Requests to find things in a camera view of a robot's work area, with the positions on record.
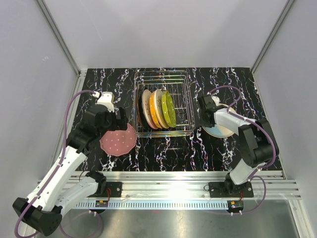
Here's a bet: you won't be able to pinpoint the cream beige floral plate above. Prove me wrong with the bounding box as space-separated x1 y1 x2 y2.
202 104 235 138

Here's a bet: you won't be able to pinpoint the dark brown round plate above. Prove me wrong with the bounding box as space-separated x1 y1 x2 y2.
137 87 149 130

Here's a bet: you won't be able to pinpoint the orange dotted scalloped plate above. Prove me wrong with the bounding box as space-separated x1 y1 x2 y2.
149 93 162 129

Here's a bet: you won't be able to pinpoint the cream pink floral plate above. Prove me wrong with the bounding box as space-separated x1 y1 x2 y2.
142 89 157 129

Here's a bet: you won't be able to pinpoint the green dotted scalloped plate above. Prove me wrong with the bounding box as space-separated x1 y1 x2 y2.
161 91 176 128

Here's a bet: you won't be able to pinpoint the metal wire dish rack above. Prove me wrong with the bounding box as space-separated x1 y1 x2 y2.
133 70 195 137

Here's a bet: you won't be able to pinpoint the cream orange floral plate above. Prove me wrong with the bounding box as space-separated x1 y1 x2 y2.
154 89 169 129

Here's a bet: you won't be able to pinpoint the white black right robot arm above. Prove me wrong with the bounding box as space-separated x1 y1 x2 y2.
198 95 279 198

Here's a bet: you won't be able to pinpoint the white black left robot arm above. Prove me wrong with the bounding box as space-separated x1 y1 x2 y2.
12 104 127 236

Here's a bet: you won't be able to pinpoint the pink scalloped bottom plate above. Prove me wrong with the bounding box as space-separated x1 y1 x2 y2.
100 123 137 157

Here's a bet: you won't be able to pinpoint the left green circuit board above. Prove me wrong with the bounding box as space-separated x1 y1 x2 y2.
95 200 108 207

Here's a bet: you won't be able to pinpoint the green circuit board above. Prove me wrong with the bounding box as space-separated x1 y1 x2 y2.
95 200 108 207
228 200 244 213

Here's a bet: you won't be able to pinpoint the right green circuit board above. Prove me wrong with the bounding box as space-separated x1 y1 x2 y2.
228 200 244 213

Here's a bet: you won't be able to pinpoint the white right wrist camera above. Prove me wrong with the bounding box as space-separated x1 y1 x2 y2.
211 96 220 106

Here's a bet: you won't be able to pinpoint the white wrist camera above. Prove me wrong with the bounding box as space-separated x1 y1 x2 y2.
93 91 114 113
211 96 220 106

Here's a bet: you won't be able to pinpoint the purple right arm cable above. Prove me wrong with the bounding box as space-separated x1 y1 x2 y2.
209 85 277 172

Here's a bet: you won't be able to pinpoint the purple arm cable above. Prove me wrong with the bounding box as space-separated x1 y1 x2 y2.
209 85 277 172
14 90 104 238

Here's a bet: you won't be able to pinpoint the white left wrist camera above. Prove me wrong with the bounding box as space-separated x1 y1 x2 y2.
93 91 114 113

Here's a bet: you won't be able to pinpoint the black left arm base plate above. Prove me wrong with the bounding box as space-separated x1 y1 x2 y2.
99 181 123 198

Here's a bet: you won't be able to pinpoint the left aluminium frame post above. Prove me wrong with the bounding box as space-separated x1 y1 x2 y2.
35 0 82 77

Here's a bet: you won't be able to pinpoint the aluminium frame post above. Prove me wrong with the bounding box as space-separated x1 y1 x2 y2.
251 0 296 74
35 0 82 77

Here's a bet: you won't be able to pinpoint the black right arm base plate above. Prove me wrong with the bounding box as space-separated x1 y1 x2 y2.
208 181 254 198

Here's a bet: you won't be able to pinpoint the white slotted cable duct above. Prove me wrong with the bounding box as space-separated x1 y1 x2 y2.
74 199 228 210

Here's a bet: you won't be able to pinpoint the right aluminium frame post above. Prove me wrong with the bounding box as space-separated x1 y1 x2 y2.
251 0 296 74

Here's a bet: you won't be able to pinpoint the aluminium mounting rail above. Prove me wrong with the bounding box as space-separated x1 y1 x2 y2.
32 171 302 200

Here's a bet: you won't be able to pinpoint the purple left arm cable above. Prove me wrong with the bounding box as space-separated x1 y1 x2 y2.
14 90 104 238

